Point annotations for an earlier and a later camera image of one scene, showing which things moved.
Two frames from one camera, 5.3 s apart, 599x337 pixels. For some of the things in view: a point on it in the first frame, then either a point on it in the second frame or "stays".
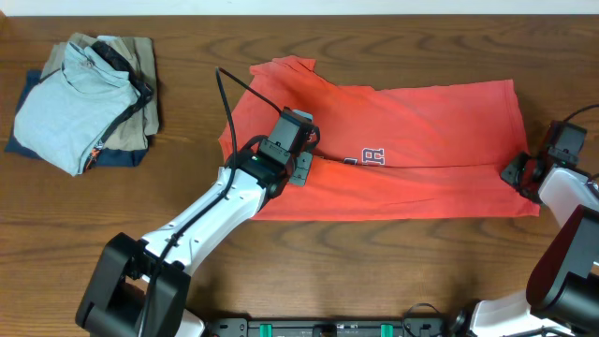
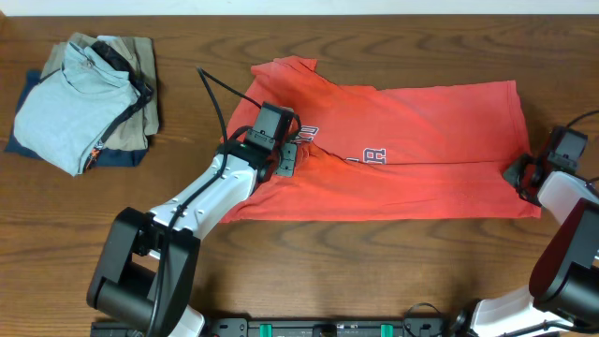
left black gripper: [302, 168] -> [286, 159]
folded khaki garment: [135, 131] stays
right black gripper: [512, 169] stays
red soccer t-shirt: [404, 152] stays
